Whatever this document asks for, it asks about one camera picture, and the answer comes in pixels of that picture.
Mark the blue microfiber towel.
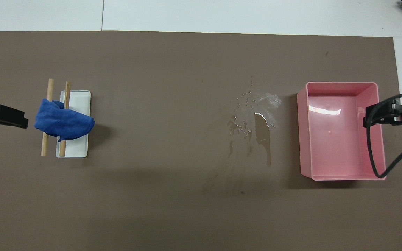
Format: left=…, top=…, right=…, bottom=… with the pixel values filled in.
left=34, top=99, right=95, bottom=142

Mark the wooden towel rack rod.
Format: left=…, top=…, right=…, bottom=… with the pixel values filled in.
left=41, top=78, right=54, bottom=157

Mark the white towel rack base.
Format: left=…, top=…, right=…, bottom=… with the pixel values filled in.
left=56, top=90, right=91, bottom=158

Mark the spilled water puddle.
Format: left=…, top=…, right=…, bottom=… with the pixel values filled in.
left=218, top=77, right=282, bottom=168

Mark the pink plastic bin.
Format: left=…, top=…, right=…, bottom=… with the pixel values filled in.
left=297, top=82, right=387, bottom=181

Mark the brown table mat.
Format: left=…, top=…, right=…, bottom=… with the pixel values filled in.
left=0, top=31, right=402, bottom=251

